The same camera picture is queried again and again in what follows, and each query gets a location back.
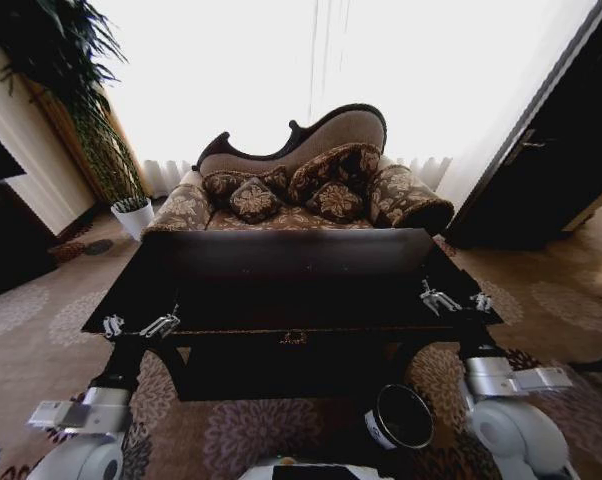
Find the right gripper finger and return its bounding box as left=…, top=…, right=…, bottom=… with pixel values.
left=419, top=279, right=461, bottom=318
left=469, top=291, right=494, bottom=316

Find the large dark fringed cushion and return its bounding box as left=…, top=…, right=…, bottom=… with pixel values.
left=287, top=142, right=383, bottom=205

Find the brown floral patterned sofa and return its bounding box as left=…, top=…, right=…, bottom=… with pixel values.
left=140, top=103, right=455, bottom=237

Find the dark wooden coffee table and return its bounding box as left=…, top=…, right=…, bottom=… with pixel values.
left=80, top=227, right=503, bottom=404

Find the wide dark floral cushion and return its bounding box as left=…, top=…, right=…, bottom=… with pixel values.
left=200, top=166, right=291, bottom=210

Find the sheer white curtain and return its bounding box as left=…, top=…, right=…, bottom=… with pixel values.
left=88, top=0, right=602, bottom=201

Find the dark television cabinet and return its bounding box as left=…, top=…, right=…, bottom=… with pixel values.
left=0, top=178, right=61, bottom=304

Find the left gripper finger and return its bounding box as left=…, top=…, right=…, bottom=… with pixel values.
left=139, top=304, right=182, bottom=340
left=102, top=313, right=126, bottom=338

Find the tall green potted plant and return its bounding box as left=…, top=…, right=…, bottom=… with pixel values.
left=0, top=0, right=150, bottom=214

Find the small square floral cushion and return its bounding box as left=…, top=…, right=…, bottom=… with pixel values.
left=304, top=180, right=366, bottom=224
left=228, top=176, right=283, bottom=225

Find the metal door handle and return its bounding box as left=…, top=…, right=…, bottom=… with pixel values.
left=517, top=129, right=548, bottom=152

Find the dark wooden door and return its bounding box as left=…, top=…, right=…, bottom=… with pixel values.
left=442, top=0, right=602, bottom=252

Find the white plant pot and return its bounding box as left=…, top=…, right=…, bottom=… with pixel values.
left=110, top=195, right=156, bottom=240

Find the black round trash bin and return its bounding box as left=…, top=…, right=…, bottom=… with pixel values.
left=363, top=383, right=437, bottom=452

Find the white robot front shell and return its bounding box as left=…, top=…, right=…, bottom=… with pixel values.
left=237, top=460, right=368, bottom=480

